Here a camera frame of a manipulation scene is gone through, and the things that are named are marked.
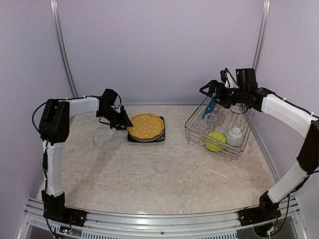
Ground lime green bowl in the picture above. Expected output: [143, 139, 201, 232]
[204, 131, 226, 152]

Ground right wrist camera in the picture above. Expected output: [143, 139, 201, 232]
[220, 68, 238, 88]

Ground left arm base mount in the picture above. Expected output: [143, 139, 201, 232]
[43, 207, 88, 227]

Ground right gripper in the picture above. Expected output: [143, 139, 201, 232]
[201, 79, 248, 108]

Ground black floral square plate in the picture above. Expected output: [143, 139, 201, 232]
[127, 116, 165, 143]

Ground aluminium frame rail back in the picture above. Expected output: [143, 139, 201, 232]
[124, 103, 200, 107]

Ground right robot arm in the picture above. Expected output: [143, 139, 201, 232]
[199, 80, 319, 221]

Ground aluminium frame post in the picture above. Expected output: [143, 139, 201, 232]
[50, 0, 79, 97]
[252, 0, 271, 72]

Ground orange polka dot plate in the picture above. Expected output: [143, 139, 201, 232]
[127, 113, 165, 141]

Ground pale green round plate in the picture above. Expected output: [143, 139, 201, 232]
[128, 135, 165, 143]

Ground clear glass cup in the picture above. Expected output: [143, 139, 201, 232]
[193, 119, 207, 134]
[205, 113, 220, 128]

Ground wire dish rack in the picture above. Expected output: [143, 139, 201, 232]
[184, 97, 255, 161]

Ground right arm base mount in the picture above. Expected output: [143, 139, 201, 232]
[237, 207, 282, 227]

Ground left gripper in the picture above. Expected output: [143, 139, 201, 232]
[99, 107, 134, 130]

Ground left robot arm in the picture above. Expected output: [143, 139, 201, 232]
[35, 89, 132, 222]

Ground aluminium frame post right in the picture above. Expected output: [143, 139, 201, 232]
[252, 0, 271, 72]

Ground aluminium frame post left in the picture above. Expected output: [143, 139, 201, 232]
[50, 0, 79, 97]

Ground blue polka dot plate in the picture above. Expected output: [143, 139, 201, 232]
[202, 99, 216, 119]

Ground white ribbed ceramic bowl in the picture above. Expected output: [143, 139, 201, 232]
[224, 127, 243, 147]

